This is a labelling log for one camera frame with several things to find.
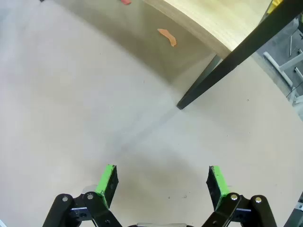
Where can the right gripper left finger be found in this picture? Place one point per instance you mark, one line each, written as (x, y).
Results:
(101, 208)

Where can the orange paper scrap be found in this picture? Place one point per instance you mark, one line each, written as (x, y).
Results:
(168, 37)

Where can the white table with white legs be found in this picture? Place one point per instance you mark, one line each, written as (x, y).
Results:
(276, 67)

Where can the red paper scrap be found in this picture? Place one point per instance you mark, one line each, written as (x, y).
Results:
(126, 1)

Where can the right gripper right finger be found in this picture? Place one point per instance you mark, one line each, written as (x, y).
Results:
(222, 208)

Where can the black frame wooden shelf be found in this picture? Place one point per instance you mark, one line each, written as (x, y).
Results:
(213, 78)

